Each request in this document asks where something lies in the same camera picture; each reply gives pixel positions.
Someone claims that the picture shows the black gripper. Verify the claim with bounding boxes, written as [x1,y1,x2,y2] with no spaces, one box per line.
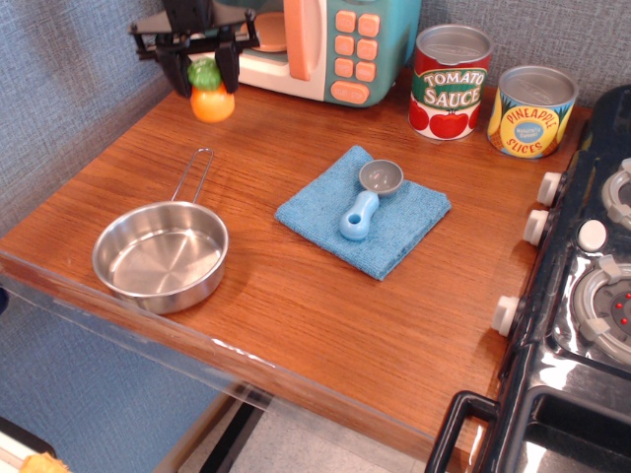
[128,1,259,98]

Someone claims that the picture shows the orange toy carrot green top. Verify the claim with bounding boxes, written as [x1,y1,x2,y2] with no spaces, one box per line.
[187,57,236,123]

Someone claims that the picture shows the teal toy microwave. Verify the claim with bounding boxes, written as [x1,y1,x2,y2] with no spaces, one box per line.
[239,1,422,107]

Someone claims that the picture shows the stainless steel pan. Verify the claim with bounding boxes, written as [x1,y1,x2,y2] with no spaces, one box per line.
[92,176,230,314]

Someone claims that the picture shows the blue grey measuring scoop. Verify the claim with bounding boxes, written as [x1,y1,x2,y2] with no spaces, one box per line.
[339,160,404,241]

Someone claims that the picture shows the tomato sauce can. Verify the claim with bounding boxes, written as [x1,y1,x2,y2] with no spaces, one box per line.
[408,24,494,141]

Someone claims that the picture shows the blue folded cloth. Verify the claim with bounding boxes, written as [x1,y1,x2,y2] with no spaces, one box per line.
[275,146,452,281]

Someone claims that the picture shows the pineapple slices can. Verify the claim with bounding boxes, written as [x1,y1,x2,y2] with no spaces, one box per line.
[487,65,579,159]

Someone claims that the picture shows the clear acrylic table guard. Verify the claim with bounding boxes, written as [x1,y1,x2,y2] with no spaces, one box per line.
[1,253,433,472]

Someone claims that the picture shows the white stove knob far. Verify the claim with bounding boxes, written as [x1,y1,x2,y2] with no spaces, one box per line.
[536,171,563,207]

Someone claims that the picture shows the white stove knob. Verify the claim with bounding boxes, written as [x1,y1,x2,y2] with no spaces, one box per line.
[491,296,520,337]
[523,210,549,246]
[536,171,563,207]

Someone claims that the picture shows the white stove knob middle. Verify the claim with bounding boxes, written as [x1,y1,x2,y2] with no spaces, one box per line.
[523,210,549,246]

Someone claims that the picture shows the white stove knob near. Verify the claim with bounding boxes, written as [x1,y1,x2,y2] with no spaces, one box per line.
[491,296,520,337]

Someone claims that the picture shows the black toy stove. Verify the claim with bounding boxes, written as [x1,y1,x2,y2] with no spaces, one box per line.
[426,86,630,472]

